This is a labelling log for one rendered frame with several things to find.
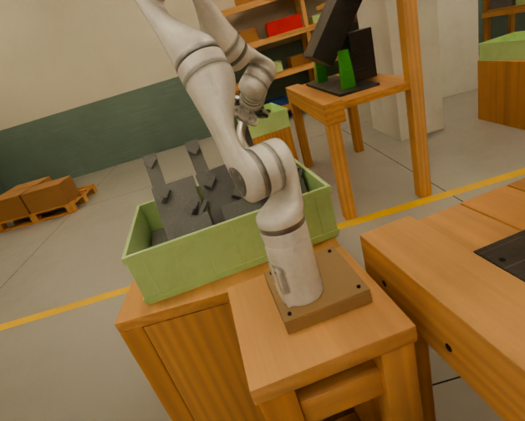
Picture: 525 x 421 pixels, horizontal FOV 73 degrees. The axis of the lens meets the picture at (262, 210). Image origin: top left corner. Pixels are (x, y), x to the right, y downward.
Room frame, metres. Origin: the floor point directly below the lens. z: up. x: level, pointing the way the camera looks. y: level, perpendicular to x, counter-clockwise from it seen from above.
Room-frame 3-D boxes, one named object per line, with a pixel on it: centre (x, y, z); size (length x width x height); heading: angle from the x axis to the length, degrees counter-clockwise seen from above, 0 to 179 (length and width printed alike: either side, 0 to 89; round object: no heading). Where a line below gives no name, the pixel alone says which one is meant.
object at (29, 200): (5.26, 3.08, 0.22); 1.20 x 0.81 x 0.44; 84
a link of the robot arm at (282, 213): (0.60, -0.03, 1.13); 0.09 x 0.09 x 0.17; 23
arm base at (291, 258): (0.61, -0.03, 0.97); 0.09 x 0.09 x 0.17; 12
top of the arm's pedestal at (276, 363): (0.61, -0.03, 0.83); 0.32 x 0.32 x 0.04; 6
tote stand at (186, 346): (1.07, 0.14, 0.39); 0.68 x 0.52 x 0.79; 88
